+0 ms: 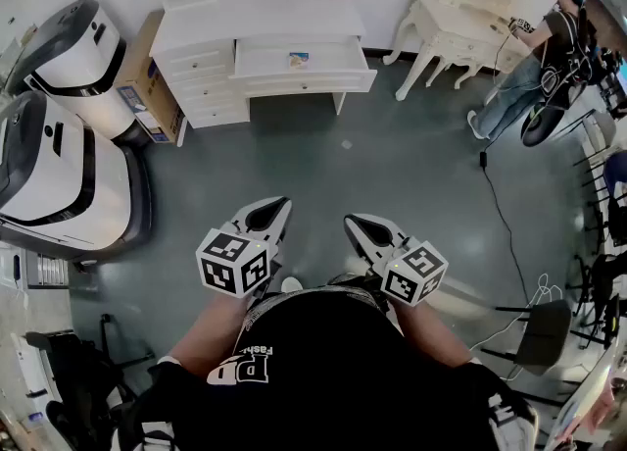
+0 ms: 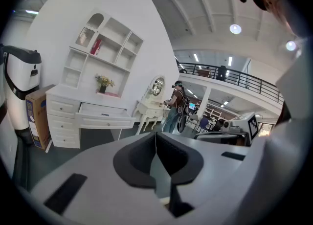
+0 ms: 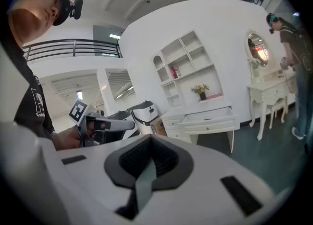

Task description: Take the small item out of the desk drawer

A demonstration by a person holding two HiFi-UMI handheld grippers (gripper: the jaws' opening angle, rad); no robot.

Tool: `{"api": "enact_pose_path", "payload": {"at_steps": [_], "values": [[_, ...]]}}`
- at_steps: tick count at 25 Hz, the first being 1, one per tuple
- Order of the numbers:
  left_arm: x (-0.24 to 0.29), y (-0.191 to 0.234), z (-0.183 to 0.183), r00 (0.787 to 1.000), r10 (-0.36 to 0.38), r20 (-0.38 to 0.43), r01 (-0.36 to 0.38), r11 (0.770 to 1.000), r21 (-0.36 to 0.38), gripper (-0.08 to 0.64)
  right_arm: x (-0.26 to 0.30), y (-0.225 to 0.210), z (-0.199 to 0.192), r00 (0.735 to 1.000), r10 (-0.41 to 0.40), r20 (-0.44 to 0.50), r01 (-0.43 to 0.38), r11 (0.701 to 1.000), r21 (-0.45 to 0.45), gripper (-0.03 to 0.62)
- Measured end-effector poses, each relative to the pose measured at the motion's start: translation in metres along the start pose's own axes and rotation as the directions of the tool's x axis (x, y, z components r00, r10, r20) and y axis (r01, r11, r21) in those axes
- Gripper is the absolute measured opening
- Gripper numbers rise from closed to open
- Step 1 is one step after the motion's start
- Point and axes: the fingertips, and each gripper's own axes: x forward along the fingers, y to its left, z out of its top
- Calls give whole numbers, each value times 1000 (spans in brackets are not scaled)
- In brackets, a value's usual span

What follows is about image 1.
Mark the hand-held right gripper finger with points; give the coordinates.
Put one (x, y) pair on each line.
(387, 224)
(360, 243)

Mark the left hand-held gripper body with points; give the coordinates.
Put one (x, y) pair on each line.
(230, 263)

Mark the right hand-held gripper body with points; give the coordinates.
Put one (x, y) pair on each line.
(414, 275)

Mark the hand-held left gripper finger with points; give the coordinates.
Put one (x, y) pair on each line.
(255, 208)
(283, 223)

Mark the white drawer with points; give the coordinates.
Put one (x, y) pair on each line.
(264, 59)

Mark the small blue printed box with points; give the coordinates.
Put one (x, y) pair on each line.
(299, 60)

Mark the person's right forearm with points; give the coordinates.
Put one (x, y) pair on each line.
(431, 336)

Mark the person's left forearm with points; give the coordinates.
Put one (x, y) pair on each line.
(210, 336)

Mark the person's patterned shorts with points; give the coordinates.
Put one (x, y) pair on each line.
(355, 287)

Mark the person's left white shoe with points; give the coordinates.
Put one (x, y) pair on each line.
(291, 285)

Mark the person's black t-shirt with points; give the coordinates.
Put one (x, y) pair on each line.
(343, 390)

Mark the dark grey chair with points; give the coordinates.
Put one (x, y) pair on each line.
(544, 336)

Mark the white cabinet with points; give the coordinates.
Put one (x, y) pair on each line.
(196, 66)

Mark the brown cardboard box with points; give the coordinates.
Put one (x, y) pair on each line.
(147, 76)

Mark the black round seat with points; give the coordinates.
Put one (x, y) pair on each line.
(544, 123)

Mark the black office chair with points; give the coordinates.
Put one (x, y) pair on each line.
(83, 380)

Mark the white machine lower unit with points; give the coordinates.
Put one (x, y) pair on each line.
(59, 184)

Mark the white machine unit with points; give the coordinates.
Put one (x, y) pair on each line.
(59, 184)
(78, 62)

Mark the cream dressing table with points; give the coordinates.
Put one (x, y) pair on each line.
(450, 22)

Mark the white machine upper unit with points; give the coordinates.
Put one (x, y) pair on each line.
(78, 62)

